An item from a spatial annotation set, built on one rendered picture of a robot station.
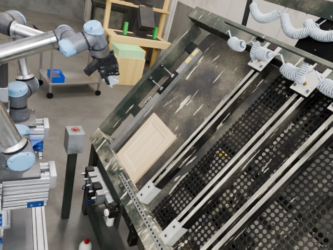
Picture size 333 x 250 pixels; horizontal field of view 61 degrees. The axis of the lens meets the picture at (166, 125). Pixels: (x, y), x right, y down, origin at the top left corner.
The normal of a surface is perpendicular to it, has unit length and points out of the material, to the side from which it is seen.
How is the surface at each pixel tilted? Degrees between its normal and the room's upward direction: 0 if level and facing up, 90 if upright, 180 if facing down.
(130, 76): 90
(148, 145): 57
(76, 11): 90
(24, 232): 0
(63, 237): 0
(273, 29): 90
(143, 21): 48
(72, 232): 0
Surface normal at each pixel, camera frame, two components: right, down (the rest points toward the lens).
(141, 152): -0.57, -0.42
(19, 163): 0.49, 0.62
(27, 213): 0.25, -0.85
